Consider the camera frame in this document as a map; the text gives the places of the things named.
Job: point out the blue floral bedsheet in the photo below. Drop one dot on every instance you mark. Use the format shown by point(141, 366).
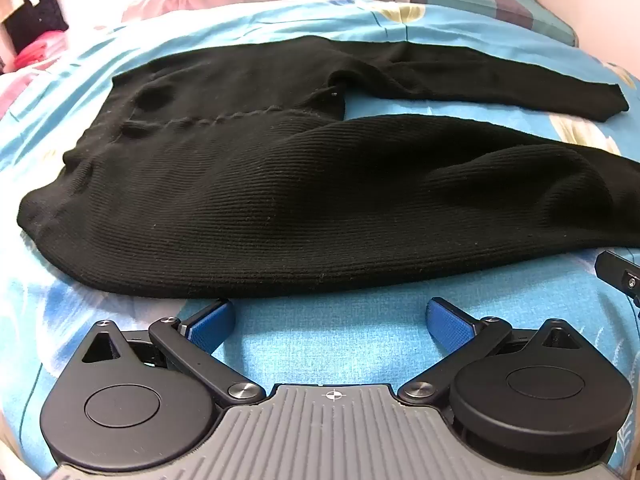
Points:
point(310, 340)

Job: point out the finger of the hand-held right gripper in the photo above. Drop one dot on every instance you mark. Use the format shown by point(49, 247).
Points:
point(617, 270)

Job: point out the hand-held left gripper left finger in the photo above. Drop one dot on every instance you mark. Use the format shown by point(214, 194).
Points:
point(215, 324)

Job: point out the pink folded clothes stack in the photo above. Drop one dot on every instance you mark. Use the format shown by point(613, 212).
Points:
point(40, 50)

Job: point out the striped bed sheet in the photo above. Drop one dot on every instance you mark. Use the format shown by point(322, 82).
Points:
point(500, 5)

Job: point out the pink fleece blanket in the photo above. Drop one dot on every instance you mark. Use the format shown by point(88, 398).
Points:
point(12, 92)

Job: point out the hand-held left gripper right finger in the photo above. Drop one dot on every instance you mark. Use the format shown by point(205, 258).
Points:
point(450, 329)

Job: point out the black knit pants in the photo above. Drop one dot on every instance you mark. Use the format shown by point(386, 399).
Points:
point(280, 200)

